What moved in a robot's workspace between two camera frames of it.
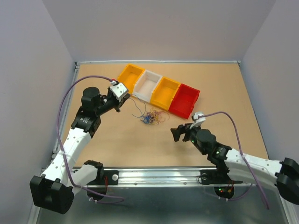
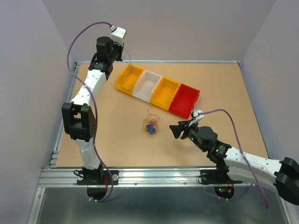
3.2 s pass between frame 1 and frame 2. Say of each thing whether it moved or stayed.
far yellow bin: stayed
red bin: stayed
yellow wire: moved
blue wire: moved
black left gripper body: moved
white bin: stayed
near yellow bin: stayed
